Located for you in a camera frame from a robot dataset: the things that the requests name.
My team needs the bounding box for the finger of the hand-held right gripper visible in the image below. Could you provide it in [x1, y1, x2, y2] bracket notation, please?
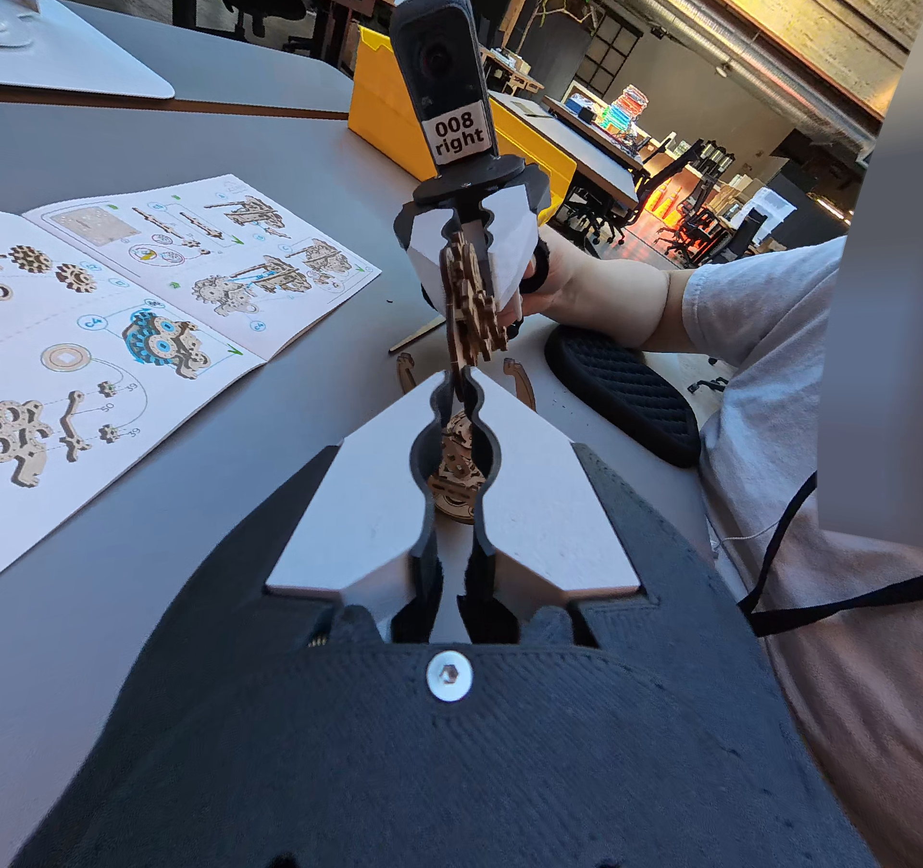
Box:
[482, 185, 542, 308]
[407, 208, 462, 310]

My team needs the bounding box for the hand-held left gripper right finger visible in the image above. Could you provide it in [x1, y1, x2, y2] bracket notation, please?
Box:
[461, 365, 643, 644]

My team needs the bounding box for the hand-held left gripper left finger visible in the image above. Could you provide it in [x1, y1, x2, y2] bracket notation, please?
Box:
[265, 370, 457, 644]

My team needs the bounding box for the wooden gear assembly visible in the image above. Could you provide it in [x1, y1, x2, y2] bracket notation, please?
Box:
[438, 229, 511, 407]

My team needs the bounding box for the wooden model frame assembly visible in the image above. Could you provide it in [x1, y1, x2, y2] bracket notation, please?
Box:
[395, 352, 538, 525]

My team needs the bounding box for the person's right hand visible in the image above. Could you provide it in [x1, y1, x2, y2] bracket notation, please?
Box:
[503, 225, 623, 339]

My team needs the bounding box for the thin wooden stick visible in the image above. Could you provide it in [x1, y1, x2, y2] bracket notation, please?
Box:
[389, 316, 448, 355]

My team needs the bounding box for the yellow plastic bin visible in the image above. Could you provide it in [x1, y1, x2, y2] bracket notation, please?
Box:
[348, 24, 578, 223]

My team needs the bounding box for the grey background desk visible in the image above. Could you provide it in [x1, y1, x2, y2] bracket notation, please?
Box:
[490, 89, 644, 216]

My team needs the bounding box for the black wrist rest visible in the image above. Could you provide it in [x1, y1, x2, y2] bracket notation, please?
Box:
[544, 323, 702, 468]

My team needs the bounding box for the stack of colourful boxes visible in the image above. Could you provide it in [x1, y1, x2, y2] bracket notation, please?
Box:
[602, 85, 650, 140]

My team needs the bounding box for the person's white shirt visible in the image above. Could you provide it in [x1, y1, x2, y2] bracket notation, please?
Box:
[681, 237, 923, 868]

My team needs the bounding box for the white instruction booklet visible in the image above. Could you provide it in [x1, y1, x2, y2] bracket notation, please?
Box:
[0, 174, 382, 573]

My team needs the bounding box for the white document stand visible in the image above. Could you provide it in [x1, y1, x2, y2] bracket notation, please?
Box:
[0, 0, 176, 101]

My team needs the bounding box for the black lanyard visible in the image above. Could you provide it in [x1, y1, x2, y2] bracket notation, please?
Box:
[737, 471, 923, 638]

